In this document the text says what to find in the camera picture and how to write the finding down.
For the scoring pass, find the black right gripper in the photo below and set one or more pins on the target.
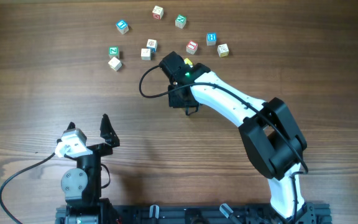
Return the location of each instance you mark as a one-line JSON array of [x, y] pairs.
[[173, 102]]

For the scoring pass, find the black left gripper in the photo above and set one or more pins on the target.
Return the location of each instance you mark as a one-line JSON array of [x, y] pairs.
[[107, 133]]

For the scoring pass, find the red I letter block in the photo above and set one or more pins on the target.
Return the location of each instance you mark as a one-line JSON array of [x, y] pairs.
[[191, 47]]

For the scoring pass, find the yellow sided picture block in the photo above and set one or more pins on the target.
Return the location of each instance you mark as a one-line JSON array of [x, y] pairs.
[[223, 50]]

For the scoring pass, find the blue H letter block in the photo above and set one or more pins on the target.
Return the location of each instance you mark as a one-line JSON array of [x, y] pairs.
[[211, 39]]

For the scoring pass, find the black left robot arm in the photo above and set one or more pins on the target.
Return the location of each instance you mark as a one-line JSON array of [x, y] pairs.
[[82, 185]]

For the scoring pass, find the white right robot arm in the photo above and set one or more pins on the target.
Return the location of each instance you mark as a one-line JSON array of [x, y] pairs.
[[272, 139]]

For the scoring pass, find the yellow letter block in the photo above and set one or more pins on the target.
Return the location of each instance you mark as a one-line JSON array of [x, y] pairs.
[[188, 62]]

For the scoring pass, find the plain wooden block left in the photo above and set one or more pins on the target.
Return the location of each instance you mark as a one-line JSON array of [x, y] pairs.
[[115, 63]]

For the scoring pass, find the wooden picture block centre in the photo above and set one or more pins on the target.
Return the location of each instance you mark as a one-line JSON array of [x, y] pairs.
[[145, 54]]

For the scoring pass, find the blue sided picture block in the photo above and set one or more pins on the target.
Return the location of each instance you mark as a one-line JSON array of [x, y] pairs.
[[152, 45]]

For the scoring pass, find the green Z letter block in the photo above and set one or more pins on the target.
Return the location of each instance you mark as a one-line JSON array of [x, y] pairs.
[[114, 51]]

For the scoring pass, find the green N block top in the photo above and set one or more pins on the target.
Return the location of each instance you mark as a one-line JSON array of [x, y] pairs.
[[180, 21]]

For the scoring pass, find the red letter block top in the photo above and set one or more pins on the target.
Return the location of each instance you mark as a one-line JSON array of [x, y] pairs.
[[157, 12]]

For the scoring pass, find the blue I letter block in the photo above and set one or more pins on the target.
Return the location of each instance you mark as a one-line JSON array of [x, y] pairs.
[[122, 26]]

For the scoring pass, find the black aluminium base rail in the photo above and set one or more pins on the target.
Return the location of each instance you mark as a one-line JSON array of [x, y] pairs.
[[260, 213]]

